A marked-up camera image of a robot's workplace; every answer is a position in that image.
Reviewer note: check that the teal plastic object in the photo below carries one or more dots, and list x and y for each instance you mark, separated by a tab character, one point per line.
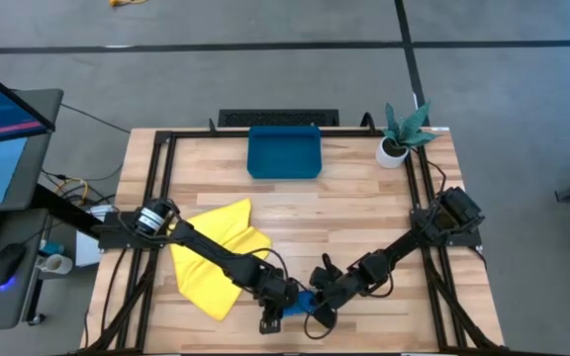
53	247

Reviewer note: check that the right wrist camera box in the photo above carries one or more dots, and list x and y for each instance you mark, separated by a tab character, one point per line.
327	316

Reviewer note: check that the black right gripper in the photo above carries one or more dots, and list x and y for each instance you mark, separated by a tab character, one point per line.
337	289

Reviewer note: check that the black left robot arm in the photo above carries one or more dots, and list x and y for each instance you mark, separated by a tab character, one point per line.
216	252

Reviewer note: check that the blue microfiber towel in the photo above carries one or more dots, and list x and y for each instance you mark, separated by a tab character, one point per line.
302	302

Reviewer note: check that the yellow microfiber towel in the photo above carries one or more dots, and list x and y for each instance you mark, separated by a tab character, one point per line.
201	287

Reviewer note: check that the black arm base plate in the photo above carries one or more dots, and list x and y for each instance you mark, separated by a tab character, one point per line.
112	241
465	240

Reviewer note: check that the white mug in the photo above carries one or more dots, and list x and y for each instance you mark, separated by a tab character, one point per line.
57	264

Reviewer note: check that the green plant in white pot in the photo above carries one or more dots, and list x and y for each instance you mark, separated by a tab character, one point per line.
391	155

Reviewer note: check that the black aluminium table frame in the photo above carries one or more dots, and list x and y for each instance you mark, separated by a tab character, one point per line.
201	134

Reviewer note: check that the black support beam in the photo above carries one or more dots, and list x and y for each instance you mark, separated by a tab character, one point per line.
62	210

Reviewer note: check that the white box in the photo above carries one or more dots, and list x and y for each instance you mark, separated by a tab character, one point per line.
84	252

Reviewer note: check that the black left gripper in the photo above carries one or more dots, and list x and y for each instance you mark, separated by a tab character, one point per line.
277	292

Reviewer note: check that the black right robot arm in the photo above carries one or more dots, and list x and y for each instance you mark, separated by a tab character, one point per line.
404	244

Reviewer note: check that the black computer mouse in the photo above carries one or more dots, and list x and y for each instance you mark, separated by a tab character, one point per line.
5	262

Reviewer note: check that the black frame bracket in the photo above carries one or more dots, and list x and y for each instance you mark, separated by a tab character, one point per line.
212	125
364	123

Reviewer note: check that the black floor vent grille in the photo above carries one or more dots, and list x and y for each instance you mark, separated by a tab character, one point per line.
275	117

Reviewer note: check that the grey computer cart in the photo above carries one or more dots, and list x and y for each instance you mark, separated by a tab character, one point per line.
37	163

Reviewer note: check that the blue plastic basket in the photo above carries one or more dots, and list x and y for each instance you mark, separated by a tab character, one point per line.
285	153

